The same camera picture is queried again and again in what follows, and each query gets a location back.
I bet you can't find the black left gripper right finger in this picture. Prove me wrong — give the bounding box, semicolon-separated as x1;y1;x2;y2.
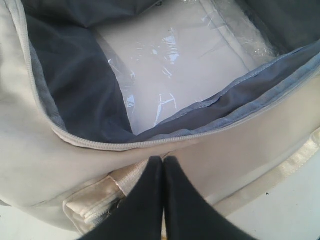
163;156;254;240

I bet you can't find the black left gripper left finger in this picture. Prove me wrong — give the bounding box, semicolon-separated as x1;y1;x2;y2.
82;156;164;240

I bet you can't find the cream duffel bag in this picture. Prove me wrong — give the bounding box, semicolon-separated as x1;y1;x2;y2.
0;0;320;234

